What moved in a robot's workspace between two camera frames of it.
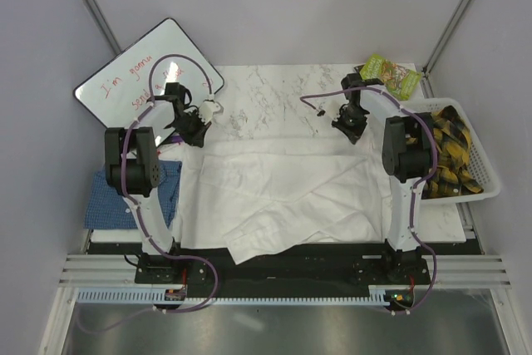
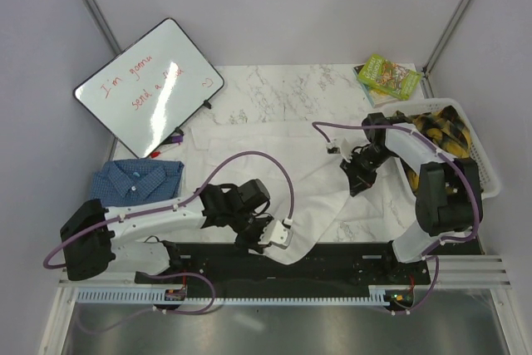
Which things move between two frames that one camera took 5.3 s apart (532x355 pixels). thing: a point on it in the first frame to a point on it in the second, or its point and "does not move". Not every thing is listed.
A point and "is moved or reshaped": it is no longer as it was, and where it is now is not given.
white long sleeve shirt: x=258 y=194 is moved or reshaped
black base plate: x=212 y=268 does not move
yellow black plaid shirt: x=452 y=137 does not move
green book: x=400 y=81 does not move
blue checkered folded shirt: x=108 y=209 does not move
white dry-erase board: x=130 y=91 does not move
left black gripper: x=196 y=139 to x=252 y=244
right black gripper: x=354 y=134 to x=358 y=180
